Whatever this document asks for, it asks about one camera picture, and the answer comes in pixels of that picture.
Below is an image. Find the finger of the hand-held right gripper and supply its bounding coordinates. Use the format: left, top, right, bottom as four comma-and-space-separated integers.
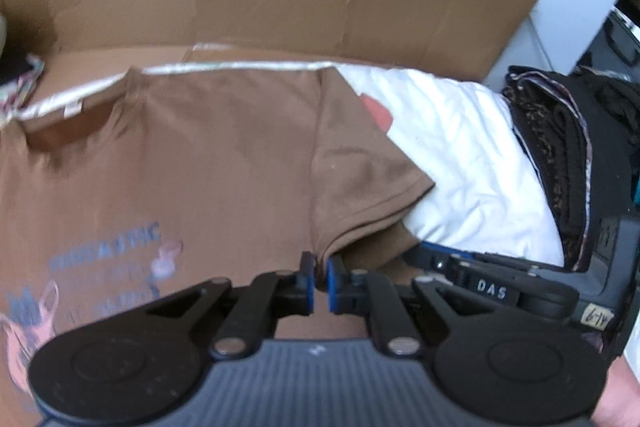
404, 241, 481, 285

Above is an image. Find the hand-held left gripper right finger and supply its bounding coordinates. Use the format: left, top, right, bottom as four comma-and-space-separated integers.
326, 253, 493, 358

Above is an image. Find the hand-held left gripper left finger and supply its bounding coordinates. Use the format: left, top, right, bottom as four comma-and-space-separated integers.
145, 251, 317, 358

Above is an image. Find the brown printed t-shirt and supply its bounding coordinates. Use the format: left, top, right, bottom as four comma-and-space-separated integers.
0, 68, 436, 413

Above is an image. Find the person's right forearm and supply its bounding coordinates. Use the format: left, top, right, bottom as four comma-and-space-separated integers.
592, 354, 640, 427

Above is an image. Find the cream bear print bed sheet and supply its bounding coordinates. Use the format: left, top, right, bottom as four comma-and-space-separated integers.
0, 57, 566, 268

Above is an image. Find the black folded cloth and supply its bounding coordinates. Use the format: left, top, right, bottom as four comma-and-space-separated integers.
502, 64, 640, 273

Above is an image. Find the floral patterned cloth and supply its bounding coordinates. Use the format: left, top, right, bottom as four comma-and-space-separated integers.
0, 54, 46, 128

